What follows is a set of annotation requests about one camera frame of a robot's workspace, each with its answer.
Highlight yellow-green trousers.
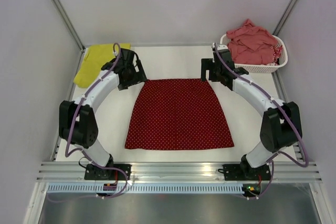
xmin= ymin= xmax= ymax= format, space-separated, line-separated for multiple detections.
xmin=74 ymin=44 xmax=115 ymax=89

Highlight red polka dot garment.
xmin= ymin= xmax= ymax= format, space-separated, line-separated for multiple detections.
xmin=124 ymin=79 xmax=234 ymax=151

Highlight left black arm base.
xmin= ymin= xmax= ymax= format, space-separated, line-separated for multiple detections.
xmin=84 ymin=164 xmax=131 ymax=181

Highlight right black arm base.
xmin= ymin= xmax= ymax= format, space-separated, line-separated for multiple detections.
xmin=217 ymin=164 xmax=271 ymax=182

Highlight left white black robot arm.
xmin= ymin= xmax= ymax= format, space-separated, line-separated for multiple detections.
xmin=59 ymin=48 xmax=148 ymax=180

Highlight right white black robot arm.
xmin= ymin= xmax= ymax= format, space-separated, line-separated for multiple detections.
xmin=201 ymin=47 xmax=302 ymax=179

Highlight white plastic laundry basket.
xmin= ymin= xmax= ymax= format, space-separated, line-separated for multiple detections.
xmin=235 ymin=35 xmax=288 ymax=73

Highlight pink red garment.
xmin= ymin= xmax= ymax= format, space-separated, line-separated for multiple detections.
xmin=226 ymin=19 xmax=283 ymax=65

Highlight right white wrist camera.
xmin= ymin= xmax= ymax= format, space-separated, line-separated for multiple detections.
xmin=212 ymin=42 xmax=228 ymax=51

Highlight right aluminium frame post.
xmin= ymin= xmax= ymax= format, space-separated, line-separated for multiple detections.
xmin=272 ymin=0 xmax=299 ymax=36

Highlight aluminium frame post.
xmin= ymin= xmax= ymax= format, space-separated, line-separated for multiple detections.
xmin=272 ymin=0 xmax=299 ymax=36
xmin=51 ymin=0 xmax=85 ymax=52

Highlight white slotted cable duct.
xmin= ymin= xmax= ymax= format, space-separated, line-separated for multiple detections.
xmin=47 ymin=183 xmax=244 ymax=194

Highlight aluminium mounting rail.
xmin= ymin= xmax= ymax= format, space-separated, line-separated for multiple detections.
xmin=36 ymin=162 xmax=322 ymax=183

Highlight left aluminium frame post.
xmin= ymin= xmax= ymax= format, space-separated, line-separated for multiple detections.
xmin=51 ymin=0 xmax=85 ymax=52

